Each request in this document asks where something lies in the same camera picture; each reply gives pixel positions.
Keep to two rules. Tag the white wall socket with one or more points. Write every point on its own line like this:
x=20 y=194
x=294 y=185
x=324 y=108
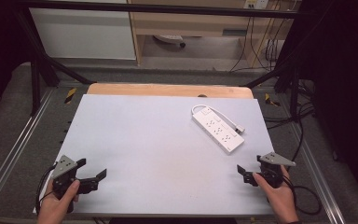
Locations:
x=256 y=3

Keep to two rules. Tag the person's right hand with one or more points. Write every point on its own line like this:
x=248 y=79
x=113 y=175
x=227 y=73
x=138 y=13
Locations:
x=278 y=199

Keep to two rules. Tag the grey power strip under desk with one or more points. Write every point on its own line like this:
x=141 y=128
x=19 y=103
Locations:
x=169 y=39

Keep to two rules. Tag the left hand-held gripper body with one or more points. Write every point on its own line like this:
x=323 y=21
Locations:
x=62 y=169

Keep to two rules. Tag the wooden desk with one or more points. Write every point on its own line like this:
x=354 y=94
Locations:
x=192 y=21

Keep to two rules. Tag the light grey table mat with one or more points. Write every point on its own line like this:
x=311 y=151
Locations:
x=155 y=155

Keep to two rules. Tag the yellow black tape strip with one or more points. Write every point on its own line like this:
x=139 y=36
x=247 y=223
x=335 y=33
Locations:
x=70 y=95
x=271 y=100

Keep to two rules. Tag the white cabinet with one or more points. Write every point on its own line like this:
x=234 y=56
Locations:
x=84 y=32

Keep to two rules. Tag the aluminium rail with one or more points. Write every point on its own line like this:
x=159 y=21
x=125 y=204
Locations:
x=15 y=146
x=318 y=174

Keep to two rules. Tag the person's left hand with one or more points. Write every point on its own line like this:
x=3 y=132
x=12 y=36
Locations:
x=57 y=205

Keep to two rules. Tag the black curtain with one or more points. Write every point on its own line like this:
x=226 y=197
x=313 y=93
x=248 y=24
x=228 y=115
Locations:
x=345 y=93
x=0 y=46

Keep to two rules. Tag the white power strip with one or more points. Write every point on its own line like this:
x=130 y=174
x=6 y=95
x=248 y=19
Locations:
x=219 y=130

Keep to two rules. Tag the white power strip plug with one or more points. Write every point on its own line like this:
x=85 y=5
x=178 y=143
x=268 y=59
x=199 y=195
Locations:
x=240 y=128

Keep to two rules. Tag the black metal frame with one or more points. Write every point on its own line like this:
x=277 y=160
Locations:
x=40 y=68

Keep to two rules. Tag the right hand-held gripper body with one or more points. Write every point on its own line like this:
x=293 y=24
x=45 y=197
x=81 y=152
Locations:
x=273 y=170

